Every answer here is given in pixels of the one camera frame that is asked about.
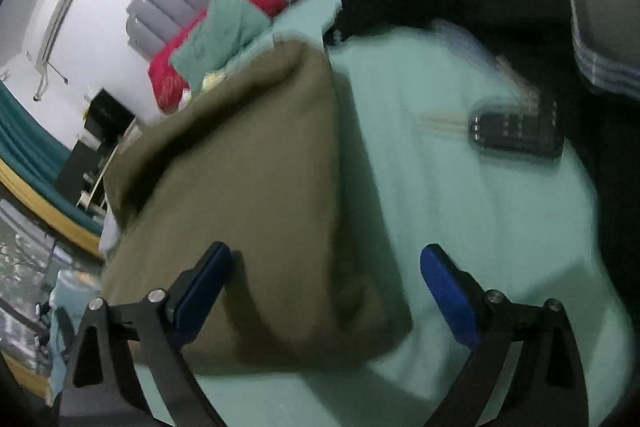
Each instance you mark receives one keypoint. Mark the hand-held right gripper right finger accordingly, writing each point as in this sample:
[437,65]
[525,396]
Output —
[450,302]

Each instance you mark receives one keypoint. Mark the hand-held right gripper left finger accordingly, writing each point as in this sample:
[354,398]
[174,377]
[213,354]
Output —
[200,297]

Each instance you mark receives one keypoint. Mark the olive green hooded jacket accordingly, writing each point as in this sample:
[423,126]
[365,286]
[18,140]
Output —
[240,187]

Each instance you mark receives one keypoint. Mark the bed with green sheet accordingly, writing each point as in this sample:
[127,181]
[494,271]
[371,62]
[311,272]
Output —
[450,217]

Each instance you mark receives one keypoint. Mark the dinosaur print blanket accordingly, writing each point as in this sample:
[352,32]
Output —
[75,292]

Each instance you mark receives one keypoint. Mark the white computer desk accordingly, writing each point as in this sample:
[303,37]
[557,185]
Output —
[127,142]

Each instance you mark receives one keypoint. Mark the black monitor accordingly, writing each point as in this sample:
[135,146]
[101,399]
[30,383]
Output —
[80,172]

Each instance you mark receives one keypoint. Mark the black car key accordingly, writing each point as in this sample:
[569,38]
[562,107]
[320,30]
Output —
[515,134]

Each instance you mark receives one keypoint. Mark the glass balcony door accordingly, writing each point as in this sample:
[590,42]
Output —
[20,267]

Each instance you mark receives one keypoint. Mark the black computer tower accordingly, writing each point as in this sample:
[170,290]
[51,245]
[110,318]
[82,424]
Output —
[107,114]

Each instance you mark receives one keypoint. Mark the yellow packet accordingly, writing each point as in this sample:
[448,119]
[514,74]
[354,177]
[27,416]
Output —
[214,80]

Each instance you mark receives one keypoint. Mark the teal curtain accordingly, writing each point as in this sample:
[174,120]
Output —
[30,152]

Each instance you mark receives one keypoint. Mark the green pillow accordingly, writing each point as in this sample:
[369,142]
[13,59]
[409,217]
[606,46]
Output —
[220,32]

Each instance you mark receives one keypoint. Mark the grey tablet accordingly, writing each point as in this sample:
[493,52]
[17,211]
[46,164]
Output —
[595,37]

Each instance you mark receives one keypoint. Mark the white air conditioner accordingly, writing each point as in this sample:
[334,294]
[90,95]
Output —
[55,27]

